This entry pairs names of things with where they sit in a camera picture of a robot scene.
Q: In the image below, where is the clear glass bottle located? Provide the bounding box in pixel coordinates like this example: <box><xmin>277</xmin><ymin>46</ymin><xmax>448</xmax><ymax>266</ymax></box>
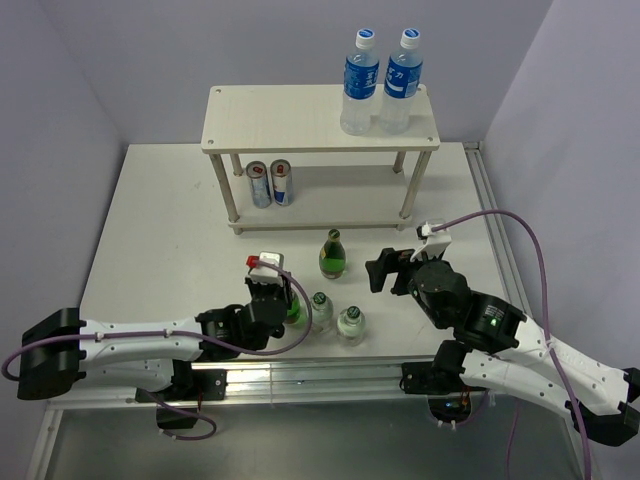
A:
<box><xmin>336</xmin><ymin>305</ymin><xmax>366</xmax><ymax>346</ymax></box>
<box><xmin>310</xmin><ymin>291</ymin><xmax>334</xmax><ymax>334</ymax></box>

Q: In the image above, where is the aluminium front rail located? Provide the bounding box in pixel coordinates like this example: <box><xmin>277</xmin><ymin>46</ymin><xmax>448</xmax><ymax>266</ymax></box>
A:
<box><xmin>45</xmin><ymin>356</ymin><xmax>432</xmax><ymax>410</ymax></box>

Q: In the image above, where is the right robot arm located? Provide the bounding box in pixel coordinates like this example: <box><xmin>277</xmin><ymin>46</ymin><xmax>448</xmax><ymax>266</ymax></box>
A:
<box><xmin>365</xmin><ymin>248</ymin><xmax>639</xmax><ymax>446</ymax></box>

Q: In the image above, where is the green glass bottle front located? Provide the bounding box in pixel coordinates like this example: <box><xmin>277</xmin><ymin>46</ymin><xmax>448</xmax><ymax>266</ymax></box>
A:
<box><xmin>285</xmin><ymin>291</ymin><xmax>307</xmax><ymax>328</ymax></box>

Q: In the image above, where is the aluminium rail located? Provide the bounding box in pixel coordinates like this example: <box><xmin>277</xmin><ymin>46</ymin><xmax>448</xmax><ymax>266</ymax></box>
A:
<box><xmin>45</xmin><ymin>356</ymin><xmax>432</xmax><ymax>410</ymax></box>
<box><xmin>463</xmin><ymin>142</ymin><xmax>531</xmax><ymax>313</ymax></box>

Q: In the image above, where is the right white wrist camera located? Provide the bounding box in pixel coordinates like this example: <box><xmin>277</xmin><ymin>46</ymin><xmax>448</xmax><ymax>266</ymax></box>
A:
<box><xmin>410</xmin><ymin>219</ymin><xmax>452</xmax><ymax>262</ymax></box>

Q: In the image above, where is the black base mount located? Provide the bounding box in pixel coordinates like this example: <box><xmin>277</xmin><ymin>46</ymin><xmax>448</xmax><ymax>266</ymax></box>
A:
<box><xmin>135</xmin><ymin>369</ymin><xmax>227</xmax><ymax>441</ymax></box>
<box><xmin>399</xmin><ymin>361</ymin><xmax>484</xmax><ymax>422</ymax></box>

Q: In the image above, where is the white two-tier shelf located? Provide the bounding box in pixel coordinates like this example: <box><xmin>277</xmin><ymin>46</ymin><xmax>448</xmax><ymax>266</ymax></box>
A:
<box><xmin>201</xmin><ymin>85</ymin><xmax>440</xmax><ymax>234</ymax></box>

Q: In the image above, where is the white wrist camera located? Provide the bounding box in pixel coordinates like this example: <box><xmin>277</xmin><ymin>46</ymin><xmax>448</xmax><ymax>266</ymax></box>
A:
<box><xmin>246</xmin><ymin>251</ymin><xmax>284</xmax><ymax>284</ymax></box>
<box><xmin>410</xmin><ymin>219</ymin><xmax>452</xmax><ymax>262</ymax></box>

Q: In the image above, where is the green glass bottle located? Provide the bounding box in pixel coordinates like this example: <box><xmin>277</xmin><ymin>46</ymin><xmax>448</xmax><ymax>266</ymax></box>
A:
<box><xmin>319</xmin><ymin>229</ymin><xmax>346</xmax><ymax>279</ymax></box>
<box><xmin>285</xmin><ymin>291</ymin><xmax>307</xmax><ymax>328</ymax></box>

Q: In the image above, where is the aluminium right side rail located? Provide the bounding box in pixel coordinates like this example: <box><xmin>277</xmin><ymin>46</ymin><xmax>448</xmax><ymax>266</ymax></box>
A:
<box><xmin>463</xmin><ymin>142</ymin><xmax>531</xmax><ymax>313</ymax></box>

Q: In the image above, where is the Pocari Sweat bottle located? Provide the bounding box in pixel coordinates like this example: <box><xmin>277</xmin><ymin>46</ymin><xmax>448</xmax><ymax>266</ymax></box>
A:
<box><xmin>379</xmin><ymin>28</ymin><xmax>423</xmax><ymax>135</ymax></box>
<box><xmin>340</xmin><ymin>28</ymin><xmax>379</xmax><ymax>136</ymax></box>

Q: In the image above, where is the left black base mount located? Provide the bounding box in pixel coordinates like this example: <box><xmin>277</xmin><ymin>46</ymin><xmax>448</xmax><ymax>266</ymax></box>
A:
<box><xmin>135</xmin><ymin>369</ymin><xmax>227</xmax><ymax>441</ymax></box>

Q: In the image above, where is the blue silver Red Bull can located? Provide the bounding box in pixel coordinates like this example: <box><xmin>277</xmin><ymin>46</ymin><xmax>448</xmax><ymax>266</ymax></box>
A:
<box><xmin>270</xmin><ymin>159</ymin><xmax>293</xmax><ymax>206</ymax></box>

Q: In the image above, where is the silver blue can left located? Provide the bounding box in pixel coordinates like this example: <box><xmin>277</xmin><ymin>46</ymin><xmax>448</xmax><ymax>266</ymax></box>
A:
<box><xmin>246</xmin><ymin>161</ymin><xmax>272</xmax><ymax>209</ymax></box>

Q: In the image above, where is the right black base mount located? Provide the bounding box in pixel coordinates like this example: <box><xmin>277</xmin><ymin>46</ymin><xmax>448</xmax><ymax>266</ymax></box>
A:
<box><xmin>399</xmin><ymin>361</ymin><xmax>484</xmax><ymax>422</ymax></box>

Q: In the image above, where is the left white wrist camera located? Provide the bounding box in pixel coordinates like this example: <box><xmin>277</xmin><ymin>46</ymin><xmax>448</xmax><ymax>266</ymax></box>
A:
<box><xmin>246</xmin><ymin>251</ymin><xmax>284</xmax><ymax>284</ymax></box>

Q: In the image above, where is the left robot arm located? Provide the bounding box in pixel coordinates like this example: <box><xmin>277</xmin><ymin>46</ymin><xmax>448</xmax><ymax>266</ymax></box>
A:
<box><xmin>17</xmin><ymin>269</ymin><xmax>293</xmax><ymax>401</ymax></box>

